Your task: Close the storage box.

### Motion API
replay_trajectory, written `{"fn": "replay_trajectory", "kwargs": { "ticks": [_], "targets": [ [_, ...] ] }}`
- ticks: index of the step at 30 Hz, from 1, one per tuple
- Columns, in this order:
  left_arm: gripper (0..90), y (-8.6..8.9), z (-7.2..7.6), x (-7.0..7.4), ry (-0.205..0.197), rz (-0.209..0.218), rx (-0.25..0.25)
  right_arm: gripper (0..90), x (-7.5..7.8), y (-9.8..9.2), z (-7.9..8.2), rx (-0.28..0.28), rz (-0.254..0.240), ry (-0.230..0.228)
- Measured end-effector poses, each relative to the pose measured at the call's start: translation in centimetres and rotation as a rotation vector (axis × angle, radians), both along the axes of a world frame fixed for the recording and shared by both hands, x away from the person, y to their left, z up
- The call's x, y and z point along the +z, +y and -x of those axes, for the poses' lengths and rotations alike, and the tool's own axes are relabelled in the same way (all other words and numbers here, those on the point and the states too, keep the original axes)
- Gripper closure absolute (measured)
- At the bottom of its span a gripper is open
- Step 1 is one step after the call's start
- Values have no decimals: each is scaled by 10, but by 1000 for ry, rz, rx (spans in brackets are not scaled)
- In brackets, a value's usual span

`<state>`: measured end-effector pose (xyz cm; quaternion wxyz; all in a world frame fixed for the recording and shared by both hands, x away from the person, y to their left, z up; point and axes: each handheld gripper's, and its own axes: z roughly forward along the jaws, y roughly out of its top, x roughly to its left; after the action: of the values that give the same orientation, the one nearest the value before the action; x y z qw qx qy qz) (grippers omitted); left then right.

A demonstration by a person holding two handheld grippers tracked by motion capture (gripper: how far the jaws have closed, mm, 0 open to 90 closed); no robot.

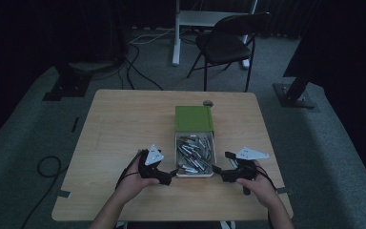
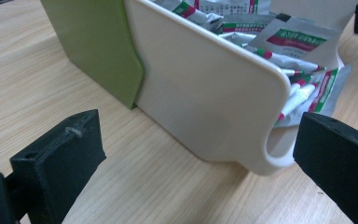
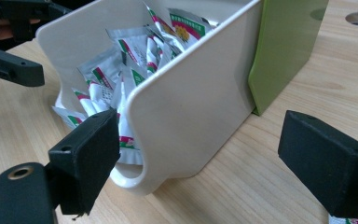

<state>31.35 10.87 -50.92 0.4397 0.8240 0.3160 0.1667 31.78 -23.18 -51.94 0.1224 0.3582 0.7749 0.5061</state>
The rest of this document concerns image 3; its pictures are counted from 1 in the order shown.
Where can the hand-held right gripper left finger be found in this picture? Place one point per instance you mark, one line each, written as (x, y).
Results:
(85, 161)

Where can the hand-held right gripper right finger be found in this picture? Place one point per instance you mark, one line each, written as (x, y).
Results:
(326, 161)

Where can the single silver packet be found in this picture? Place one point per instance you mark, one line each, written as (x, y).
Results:
(346, 220)

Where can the pile of silver sachets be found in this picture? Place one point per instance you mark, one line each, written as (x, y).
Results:
(130, 71)

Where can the white plastic storage box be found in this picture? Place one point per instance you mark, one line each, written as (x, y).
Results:
(186, 118)

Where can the green plastic box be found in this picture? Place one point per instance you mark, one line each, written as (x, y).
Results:
(281, 53)

